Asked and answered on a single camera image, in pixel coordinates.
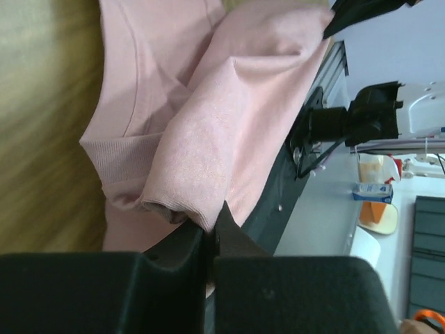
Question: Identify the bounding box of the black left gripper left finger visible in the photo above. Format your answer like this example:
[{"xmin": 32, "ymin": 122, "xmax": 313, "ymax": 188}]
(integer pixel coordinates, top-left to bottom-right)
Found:
[{"xmin": 1, "ymin": 223, "xmax": 205, "ymax": 333}]

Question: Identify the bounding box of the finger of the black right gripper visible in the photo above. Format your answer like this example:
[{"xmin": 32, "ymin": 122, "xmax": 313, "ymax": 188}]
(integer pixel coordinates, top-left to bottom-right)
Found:
[{"xmin": 323, "ymin": 0, "xmax": 417, "ymax": 39}]

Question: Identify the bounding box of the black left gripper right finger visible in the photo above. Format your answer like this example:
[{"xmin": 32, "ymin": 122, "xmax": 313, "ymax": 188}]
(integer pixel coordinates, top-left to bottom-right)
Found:
[{"xmin": 213, "ymin": 204, "xmax": 398, "ymax": 333}]

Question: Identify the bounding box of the dusty pink graphic t-shirt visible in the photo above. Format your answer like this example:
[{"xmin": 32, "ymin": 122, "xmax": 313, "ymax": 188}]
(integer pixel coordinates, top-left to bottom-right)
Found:
[{"xmin": 80, "ymin": 1, "xmax": 333, "ymax": 252}]

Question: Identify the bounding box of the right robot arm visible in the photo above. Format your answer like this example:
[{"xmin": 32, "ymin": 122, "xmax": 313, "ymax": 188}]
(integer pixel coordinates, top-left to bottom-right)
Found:
[{"xmin": 286, "ymin": 1, "xmax": 444, "ymax": 178}]

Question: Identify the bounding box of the blue white carton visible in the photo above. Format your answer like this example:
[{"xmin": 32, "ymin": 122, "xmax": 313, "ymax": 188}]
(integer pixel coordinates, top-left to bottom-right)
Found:
[{"xmin": 352, "ymin": 183, "xmax": 394, "ymax": 204}]

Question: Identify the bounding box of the orange beige object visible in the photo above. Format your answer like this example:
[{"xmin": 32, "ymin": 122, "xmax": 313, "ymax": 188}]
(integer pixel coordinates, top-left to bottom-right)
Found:
[{"xmin": 358, "ymin": 201, "xmax": 398, "ymax": 235}]

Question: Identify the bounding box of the grey drawer cabinet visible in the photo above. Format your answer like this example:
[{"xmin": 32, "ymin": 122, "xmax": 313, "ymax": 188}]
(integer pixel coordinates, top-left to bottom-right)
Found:
[{"xmin": 406, "ymin": 196, "xmax": 444, "ymax": 318}]

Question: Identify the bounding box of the aluminium frame rail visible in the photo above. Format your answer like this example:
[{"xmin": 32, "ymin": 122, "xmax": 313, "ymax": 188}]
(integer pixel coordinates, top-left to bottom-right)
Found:
[{"xmin": 313, "ymin": 41, "xmax": 350, "ymax": 108}]

